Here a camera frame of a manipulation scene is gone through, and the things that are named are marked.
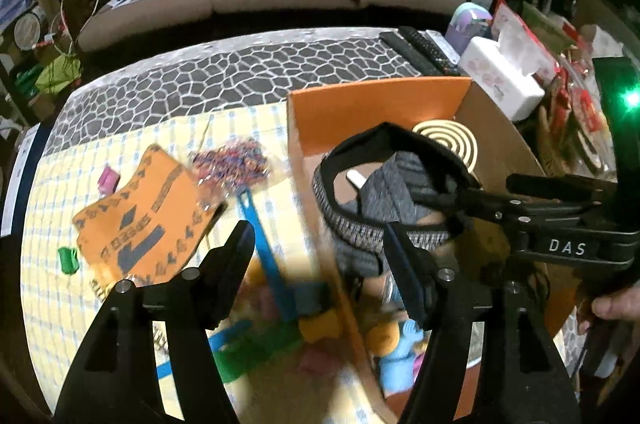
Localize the blue plastic stick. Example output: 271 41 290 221
236 187 297 322
156 320 253 381

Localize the orange hair roller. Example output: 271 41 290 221
298 308 343 344

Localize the spiral wooden trivet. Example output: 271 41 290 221
412 120 478 172

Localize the black grey headband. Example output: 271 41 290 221
311 122 480 278

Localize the green hair roller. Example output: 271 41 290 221
58 246 80 276

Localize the operator hand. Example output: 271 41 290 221
576 284 640 335

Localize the orange patterned cloth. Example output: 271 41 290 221
73 144 224 290

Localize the yellow checkered tablecloth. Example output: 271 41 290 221
19 100 402 424

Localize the orange cardboard box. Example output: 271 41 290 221
288 77 542 422

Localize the white tissue box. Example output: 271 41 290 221
459 36 544 122

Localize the small pink roller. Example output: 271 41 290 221
98 165 120 196

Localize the purple bead bag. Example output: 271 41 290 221
190 138 270 193

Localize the black remote control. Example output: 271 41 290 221
398 26 461 76

